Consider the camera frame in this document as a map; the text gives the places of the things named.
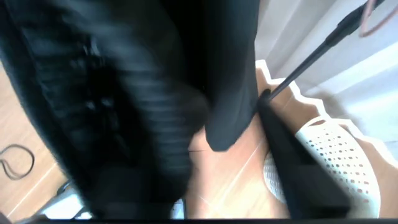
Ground beige curtain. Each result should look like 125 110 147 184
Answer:
254 0 398 153

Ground black cable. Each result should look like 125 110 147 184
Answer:
0 143 35 181

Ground black clothes rack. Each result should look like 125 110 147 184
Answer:
266 0 386 101

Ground white laundry basket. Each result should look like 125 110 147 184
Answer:
262 116 382 218

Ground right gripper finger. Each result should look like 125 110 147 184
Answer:
257 89 352 219

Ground pink clothes hanger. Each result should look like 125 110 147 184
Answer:
359 0 398 38

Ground black shorts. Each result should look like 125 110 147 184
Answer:
0 0 261 219

